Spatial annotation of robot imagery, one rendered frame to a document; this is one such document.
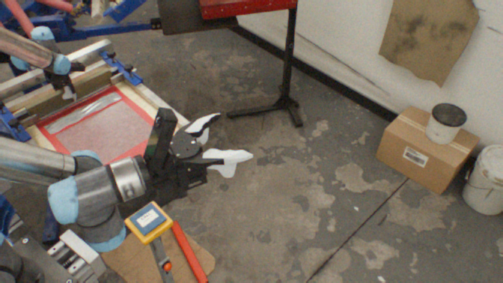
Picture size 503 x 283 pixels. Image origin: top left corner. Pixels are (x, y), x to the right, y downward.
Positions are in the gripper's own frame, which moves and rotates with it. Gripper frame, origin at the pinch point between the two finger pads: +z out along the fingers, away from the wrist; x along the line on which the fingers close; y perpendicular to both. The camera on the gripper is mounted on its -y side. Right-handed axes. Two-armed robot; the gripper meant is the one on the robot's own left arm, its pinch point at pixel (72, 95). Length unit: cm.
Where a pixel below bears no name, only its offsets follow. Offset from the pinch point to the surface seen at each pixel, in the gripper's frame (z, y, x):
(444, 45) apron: 19, -195, 90
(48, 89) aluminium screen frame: 1.9, 5.8, -14.8
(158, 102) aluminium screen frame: 1.8, -26.9, 29.2
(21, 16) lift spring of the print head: -15, -6, -56
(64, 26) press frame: 1, -26, -60
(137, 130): 5.3, -10.9, 35.0
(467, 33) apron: 6, -194, 99
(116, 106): 5.3, -12.6, 14.6
